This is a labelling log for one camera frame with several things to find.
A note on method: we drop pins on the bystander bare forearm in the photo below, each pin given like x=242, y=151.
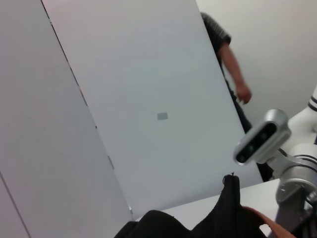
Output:
x=232, y=67

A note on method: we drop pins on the bystander in dark shirt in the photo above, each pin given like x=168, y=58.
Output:
x=218, y=32

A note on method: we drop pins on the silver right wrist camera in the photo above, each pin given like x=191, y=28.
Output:
x=262, y=136

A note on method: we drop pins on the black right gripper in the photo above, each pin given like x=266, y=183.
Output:
x=307, y=223

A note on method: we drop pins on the bystander hand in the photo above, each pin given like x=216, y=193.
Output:
x=244, y=94

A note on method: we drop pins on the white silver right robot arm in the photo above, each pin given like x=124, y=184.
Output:
x=297, y=178

